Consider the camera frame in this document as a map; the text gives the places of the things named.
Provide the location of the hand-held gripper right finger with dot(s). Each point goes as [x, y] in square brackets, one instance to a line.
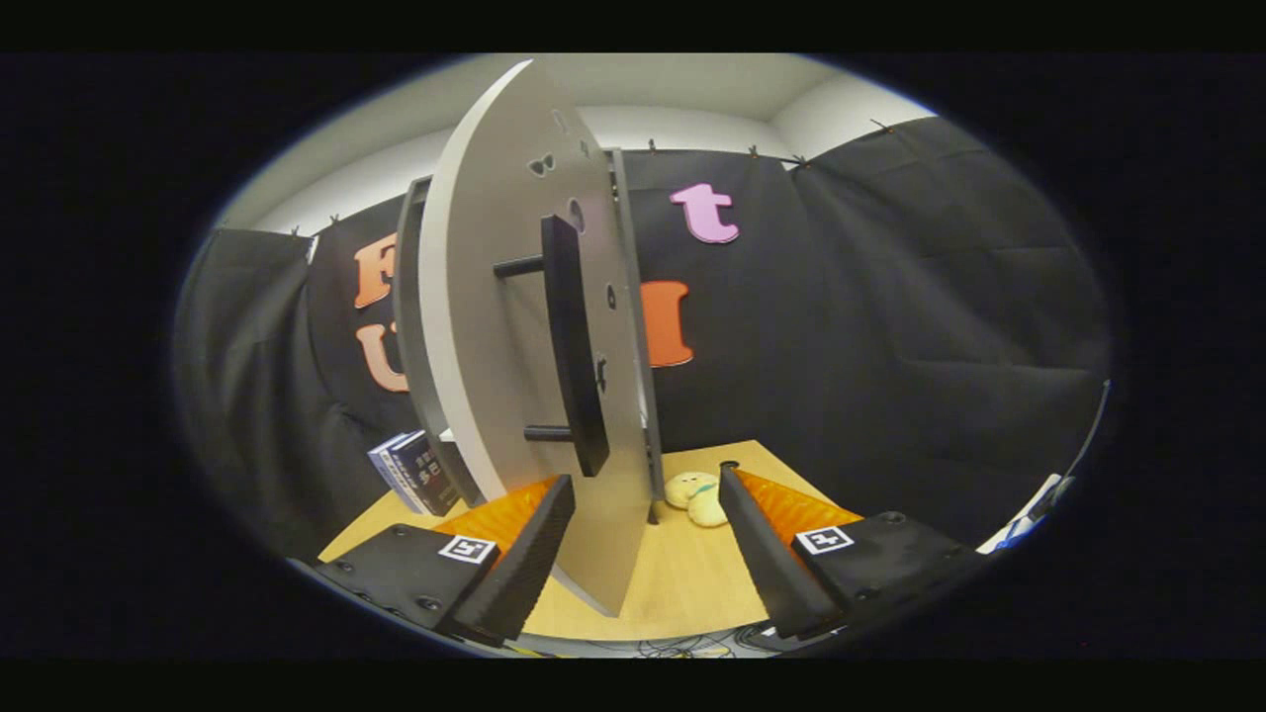
[767, 564]

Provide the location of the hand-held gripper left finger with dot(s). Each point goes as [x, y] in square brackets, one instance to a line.
[524, 564]

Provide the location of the yellow plush toy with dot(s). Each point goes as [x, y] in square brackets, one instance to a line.
[707, 509]

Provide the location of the dark book white print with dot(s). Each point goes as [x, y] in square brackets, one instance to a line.
[430, 475]

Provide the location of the blue and white book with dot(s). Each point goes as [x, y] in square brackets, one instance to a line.
[386, 465]

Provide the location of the white and blue object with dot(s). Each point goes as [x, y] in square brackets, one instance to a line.
[1029, 514]

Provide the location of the dark grey cabinet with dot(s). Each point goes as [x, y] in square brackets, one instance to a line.
[407, 316]

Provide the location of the row of black cloth clips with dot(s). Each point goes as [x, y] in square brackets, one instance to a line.
[752, 151]

